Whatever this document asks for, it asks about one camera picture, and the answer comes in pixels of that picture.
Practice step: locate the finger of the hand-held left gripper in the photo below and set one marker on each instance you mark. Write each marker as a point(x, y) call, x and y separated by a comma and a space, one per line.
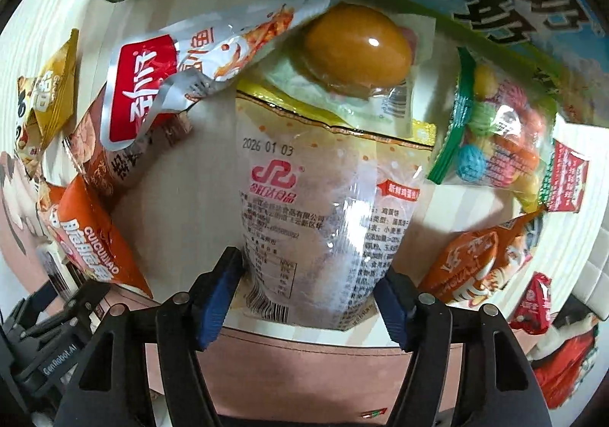
point(76, 296)

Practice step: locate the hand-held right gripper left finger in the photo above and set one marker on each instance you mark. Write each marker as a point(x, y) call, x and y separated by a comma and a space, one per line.
point(220, 293)

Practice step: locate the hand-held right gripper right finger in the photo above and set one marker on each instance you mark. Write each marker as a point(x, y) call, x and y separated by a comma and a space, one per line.
point(391, 308)

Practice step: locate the clear egg cake packet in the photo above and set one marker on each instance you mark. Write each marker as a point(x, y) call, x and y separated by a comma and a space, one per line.
point(314, 198)

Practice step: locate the red spicy strip packet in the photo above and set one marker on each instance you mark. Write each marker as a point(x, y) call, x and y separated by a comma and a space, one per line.
point(566, 174)
point(535, 301)

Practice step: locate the orange snack packet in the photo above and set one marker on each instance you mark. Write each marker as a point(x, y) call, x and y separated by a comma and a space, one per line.
point(95, 246)
point(471, 265)

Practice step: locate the pink printed blanket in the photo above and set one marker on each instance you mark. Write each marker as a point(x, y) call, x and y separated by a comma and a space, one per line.
point(309, 360)

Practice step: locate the brown snack packet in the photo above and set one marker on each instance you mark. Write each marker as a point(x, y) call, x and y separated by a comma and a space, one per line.
point(100, 160)

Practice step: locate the colourful candy ball bag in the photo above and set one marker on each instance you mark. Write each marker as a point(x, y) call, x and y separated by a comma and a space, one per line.
point(490, 132)

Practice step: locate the small yellow snack packet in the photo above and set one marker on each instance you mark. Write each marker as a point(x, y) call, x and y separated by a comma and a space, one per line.
point(52, 89)

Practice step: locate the silver red fish snack packet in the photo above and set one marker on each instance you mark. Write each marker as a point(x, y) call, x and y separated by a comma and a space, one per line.
point(142, 89)

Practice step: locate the clear braised egg packet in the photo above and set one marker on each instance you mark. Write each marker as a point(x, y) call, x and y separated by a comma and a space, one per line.
point(357, 51)

